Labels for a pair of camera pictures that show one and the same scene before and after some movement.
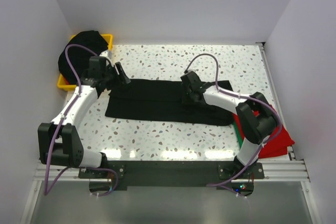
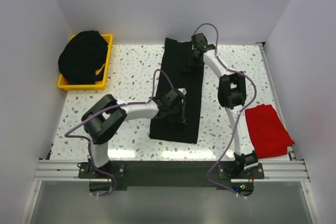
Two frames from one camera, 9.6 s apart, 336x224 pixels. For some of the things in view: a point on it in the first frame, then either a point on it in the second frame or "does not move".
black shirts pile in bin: x=79 y=57 does not move
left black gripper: x=115 y=76 -> x=175 y=114
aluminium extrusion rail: x=295 y=170 does not move
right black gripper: x=191 y=97 -> x=196 y=57
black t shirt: x=165 y=99 -> x=175 y=73
